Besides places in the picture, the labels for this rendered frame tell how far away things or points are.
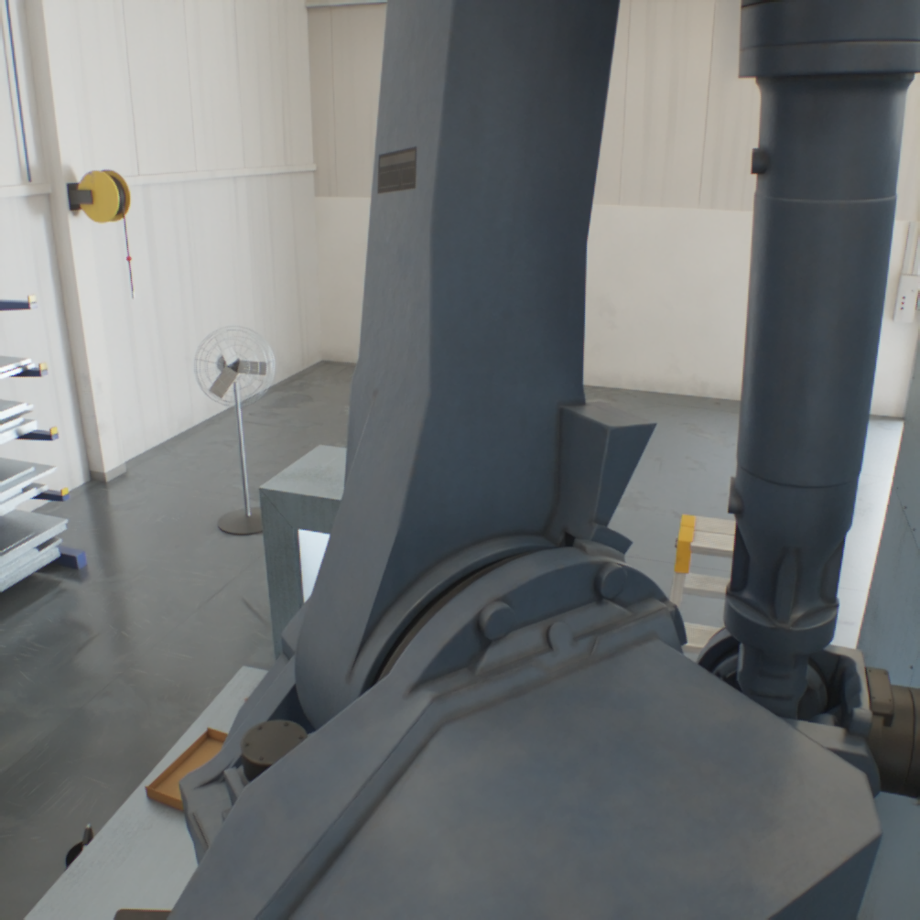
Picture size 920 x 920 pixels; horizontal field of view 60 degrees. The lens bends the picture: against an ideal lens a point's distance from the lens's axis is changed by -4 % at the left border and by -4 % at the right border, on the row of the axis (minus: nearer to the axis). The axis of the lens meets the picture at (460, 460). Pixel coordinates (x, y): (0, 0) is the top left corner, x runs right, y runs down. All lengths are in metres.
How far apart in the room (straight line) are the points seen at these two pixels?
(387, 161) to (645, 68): 10.44
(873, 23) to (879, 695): 0.68
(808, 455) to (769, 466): 0.04
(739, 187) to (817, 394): 10.28
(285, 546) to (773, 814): 3.80
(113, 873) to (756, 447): 3.11
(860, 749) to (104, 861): 3.06
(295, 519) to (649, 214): 7.88
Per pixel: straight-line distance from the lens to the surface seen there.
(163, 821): 3.74
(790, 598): 0.92
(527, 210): 0.76
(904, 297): 11.20
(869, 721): 1.01
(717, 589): 2.25
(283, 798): 0.66
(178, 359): 9.93
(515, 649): 0.69
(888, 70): 0.77
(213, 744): 4.04
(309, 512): 4.12
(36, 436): 6.95
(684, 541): 2.00
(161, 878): 3.53
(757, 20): 0.79
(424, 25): 0.75
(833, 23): 0.76
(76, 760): 5.21
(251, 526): 7.42
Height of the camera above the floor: 3.18
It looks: 21 degrees down
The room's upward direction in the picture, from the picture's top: straight up
